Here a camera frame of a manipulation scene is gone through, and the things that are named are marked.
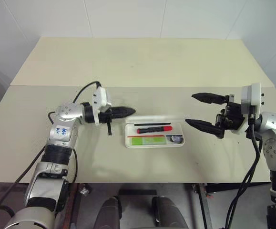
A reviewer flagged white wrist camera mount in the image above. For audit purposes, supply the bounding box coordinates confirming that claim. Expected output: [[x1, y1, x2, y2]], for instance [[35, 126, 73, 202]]
[[91, 86, 112, 126], [233, 82, 266, 135]]

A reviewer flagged thin dark floor cable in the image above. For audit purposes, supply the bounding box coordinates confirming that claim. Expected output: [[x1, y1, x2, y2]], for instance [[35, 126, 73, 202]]
[[0, 146, 47, 229]]

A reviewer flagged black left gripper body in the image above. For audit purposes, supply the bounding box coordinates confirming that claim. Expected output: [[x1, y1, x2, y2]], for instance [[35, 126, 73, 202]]
[[96, 107, 115, 137]]

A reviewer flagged thin black pen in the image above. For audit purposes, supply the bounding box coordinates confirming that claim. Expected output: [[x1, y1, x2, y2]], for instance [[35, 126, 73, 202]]
[[133, 122, 172, 126]]

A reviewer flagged white plastic pencil case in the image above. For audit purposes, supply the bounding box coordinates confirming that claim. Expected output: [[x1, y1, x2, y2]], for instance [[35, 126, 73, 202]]
[[124, 114, 186, 149]]

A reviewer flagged rusty metal table leg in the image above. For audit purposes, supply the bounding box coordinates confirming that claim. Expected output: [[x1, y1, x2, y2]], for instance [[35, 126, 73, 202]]
[[192, 183, 213, 229]]

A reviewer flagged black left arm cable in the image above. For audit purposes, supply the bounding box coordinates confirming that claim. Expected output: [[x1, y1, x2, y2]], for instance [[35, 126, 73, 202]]
[[47, 81, 102, 184]]

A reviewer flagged black table crossbar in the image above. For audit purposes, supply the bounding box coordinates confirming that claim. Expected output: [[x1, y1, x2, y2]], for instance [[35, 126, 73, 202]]
[[205, 183, 272, 193]]

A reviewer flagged small grey sharpener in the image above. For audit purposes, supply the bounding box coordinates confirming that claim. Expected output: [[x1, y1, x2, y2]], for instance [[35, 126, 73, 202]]
[[165, 135, 184, 145]]

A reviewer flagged dark rounded shape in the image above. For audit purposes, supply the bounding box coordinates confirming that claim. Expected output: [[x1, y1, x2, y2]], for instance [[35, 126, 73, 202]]
[[151, 196, 185, 229], [99, 196, 123, 229]]

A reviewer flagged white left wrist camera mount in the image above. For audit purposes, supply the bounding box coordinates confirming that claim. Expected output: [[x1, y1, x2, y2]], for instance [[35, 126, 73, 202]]
[[91, 86, 112, 126]]

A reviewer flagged black flat bar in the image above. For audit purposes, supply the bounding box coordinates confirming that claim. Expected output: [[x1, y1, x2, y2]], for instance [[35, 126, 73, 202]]
[[119, 188, 158, 197]]

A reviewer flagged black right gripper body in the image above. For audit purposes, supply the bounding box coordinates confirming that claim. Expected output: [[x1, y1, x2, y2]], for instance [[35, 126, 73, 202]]
[[215, 94, 246, 135]]

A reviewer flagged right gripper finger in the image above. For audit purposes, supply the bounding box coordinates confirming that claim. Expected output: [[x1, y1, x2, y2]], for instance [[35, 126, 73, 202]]
[[184, 118, 225, 140], [191, 92, 230, 106]]

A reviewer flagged small crumpled silver item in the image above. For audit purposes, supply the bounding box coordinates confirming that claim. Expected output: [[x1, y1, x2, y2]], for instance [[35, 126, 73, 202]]
[[79, 184, 92, 196]]

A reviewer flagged green eraser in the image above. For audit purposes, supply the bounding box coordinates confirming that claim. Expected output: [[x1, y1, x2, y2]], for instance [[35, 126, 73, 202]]
[[131, 136, 167, 146]]

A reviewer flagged red and black marker pen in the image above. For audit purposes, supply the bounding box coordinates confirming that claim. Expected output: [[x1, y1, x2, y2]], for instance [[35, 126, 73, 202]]
[[136, 125, 173, 135]]

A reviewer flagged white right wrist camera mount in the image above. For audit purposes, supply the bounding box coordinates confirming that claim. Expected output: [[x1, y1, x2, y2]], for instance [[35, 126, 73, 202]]
[[233, 82, 266, 135]]

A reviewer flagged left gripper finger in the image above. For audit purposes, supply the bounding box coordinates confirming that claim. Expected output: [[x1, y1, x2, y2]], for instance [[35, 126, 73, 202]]
[[110, 110, 137, 121], [109, 105, 137, 114]]

